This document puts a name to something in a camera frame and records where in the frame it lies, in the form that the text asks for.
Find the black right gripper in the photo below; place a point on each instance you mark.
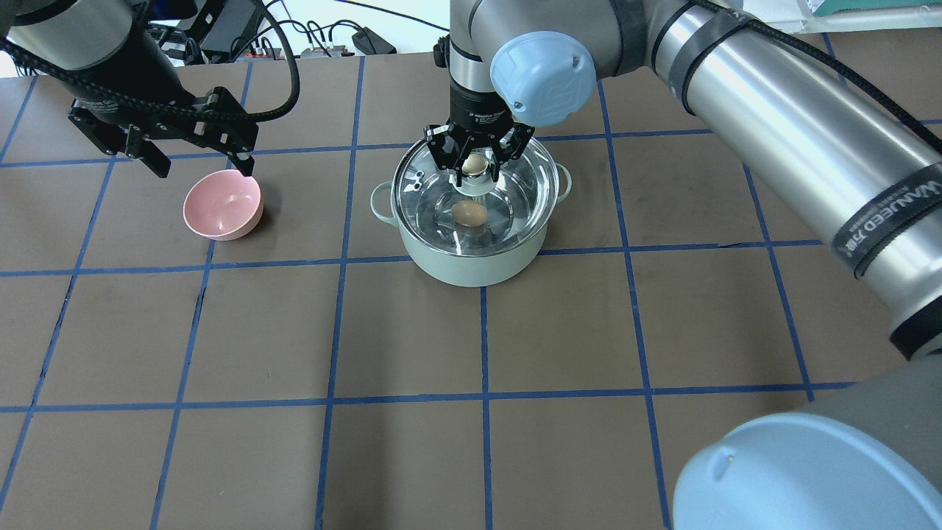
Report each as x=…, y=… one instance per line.
x=475, y=112

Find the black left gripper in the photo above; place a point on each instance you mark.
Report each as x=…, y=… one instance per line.
x=131, y=65

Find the brown egg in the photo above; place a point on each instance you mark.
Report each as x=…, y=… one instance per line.
x=469, y=213

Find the glass pot lid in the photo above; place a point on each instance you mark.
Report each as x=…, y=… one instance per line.
x=519, y=204

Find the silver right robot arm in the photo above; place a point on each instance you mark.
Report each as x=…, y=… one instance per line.
x=860, y=172

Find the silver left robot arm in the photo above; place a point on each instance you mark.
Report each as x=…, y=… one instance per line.
x=104, y=44

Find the mint green cooking pot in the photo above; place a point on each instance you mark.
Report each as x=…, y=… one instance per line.
x=472, y=272

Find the pink bowl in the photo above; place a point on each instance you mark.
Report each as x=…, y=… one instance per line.
x=223, y=206

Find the black power adapter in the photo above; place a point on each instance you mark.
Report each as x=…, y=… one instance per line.
x=370, y=43

